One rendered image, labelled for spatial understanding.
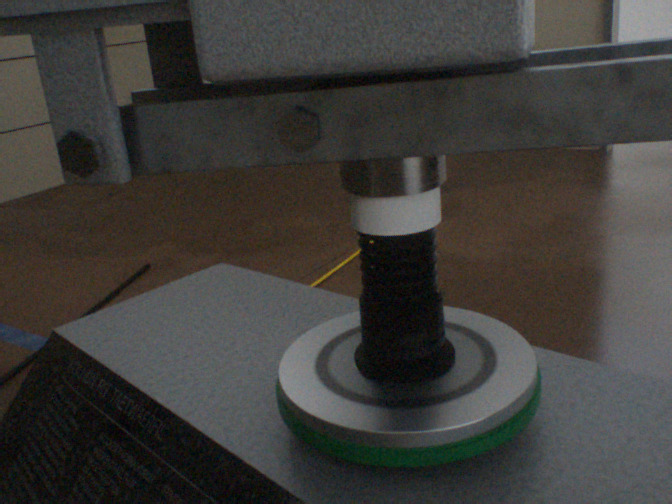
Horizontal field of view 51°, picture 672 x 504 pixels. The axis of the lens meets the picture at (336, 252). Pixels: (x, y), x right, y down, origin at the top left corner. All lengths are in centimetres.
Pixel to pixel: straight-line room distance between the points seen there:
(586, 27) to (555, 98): 490
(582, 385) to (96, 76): 47
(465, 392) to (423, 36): 27
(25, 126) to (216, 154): 535
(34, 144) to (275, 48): 548
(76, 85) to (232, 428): 31
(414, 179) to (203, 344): 37
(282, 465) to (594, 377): 29
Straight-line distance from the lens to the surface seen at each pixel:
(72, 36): 51
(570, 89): 46
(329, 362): 60
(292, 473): 57
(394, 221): 51
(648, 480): 57
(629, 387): 68
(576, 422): 62
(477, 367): 58
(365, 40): 41
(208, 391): 70
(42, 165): 591
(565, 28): 540
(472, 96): 46
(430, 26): 40
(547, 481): 56
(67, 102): 52
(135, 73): 646
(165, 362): 77
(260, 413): 65
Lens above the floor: 121
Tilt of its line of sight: 20 degrees down
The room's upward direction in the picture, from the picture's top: 5 degrees counter-clockwise
